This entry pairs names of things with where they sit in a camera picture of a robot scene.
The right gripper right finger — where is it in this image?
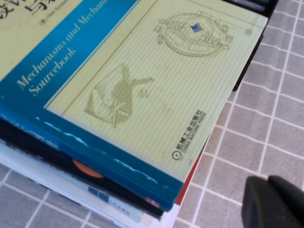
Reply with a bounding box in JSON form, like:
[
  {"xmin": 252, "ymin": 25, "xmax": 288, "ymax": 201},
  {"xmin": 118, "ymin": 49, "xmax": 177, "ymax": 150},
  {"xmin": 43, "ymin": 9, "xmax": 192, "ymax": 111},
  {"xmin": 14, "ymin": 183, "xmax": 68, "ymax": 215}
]
[{"xmin": 267, "ymin": 174, "xmax": 304, "ymax": 228}]

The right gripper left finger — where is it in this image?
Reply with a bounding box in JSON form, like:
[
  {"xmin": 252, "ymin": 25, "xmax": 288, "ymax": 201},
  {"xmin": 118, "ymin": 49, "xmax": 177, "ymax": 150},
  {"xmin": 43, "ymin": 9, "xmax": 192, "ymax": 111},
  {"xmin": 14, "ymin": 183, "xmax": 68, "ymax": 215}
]
[{"xmin": 241, "ymin": 175, "xmax": 293, "ymax": 228}]

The red book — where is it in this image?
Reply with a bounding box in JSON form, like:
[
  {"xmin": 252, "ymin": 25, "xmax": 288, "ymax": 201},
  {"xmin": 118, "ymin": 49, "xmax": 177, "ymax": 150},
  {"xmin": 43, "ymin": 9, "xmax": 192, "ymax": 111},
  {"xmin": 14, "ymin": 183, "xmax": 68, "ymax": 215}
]
[{"xmin": 174, "ymin": 132, "xmax": 211, "ymax": 207}]

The yellow blue mechanisms book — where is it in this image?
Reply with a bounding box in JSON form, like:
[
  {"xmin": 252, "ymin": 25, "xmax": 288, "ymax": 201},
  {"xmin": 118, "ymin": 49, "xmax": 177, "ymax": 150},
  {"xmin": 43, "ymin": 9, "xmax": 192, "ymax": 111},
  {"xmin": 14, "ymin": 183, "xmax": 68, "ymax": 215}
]
[{"xmin": 0, "ymin": 0, "xmax": 269, "ymax": 212}]

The white book grey label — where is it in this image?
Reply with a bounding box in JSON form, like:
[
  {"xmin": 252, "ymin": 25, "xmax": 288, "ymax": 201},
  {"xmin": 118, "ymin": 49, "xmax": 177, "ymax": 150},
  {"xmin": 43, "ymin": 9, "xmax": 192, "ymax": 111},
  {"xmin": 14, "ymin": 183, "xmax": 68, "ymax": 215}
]
[{"xmin": 0, "ymin": 139, "xmax": 166, "ymax": 228}]

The black plastic book stand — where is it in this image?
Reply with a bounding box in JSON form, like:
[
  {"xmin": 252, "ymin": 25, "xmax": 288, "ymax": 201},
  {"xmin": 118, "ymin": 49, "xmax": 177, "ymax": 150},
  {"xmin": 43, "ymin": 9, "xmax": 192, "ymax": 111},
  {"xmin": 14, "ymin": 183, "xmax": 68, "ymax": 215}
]
[{"xmin": 224, "ymin": 0, "xmax": 280, "ymax": 16}]

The black book orange circle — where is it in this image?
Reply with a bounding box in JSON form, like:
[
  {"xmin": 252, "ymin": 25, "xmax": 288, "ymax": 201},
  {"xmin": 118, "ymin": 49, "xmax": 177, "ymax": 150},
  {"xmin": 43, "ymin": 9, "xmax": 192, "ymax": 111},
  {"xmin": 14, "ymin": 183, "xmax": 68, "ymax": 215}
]
[{"xmin": 0, "ymin": 18, "xmax": 269, "ymax": 218}]

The grey white-grid tablecloth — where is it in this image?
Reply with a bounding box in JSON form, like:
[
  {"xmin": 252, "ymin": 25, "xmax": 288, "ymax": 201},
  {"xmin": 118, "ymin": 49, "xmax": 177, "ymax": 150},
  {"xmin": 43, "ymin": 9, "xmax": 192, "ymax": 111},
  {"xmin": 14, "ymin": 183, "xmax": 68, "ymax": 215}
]
[{"xmin": 0, "ymin": 0, "xmax": 304, "ymax": 228}]

